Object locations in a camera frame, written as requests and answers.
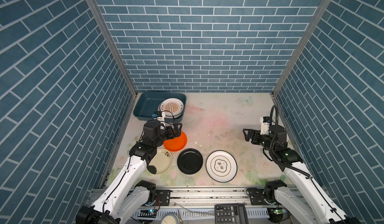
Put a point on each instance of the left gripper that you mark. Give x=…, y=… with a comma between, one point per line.
x=177, y=132

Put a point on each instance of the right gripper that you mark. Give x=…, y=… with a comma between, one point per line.
x=257, y=134

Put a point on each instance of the white plate orange sunburst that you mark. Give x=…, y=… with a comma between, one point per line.
x=172, y=108

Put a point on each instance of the black round plate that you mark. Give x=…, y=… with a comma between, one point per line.
x=190, y=161

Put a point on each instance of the white plate cloud outline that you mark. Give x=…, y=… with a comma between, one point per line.
x=221, y=166

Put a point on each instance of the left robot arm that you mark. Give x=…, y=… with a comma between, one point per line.
x=123, y=197

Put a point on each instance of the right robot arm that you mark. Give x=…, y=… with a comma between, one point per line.
x=319, y=207

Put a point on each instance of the teal plastic bin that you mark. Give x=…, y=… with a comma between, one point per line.
x=149, y=101

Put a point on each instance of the orange plastic plate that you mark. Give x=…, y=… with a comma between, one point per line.
x=176, y=144

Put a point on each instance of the cream plate with dark spot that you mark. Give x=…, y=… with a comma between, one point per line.
x=161, y=162

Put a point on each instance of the right green circuit board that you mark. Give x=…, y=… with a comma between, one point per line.
x=276, y=212

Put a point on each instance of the green circuit board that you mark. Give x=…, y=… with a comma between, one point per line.
x=276, y=212
x=151, y=213

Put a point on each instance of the left green circuit board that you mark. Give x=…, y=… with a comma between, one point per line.
x=151, y=213

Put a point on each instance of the round white clock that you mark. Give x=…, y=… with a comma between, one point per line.
x=171, y=219

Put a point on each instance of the black calculator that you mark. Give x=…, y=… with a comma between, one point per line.
x=231, y=214

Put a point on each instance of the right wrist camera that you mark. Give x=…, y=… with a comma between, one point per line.
x=265, y=125

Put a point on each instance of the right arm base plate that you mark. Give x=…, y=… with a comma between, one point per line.
x=256, y=196

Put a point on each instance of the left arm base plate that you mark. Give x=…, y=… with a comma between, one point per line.
x=160, y=198

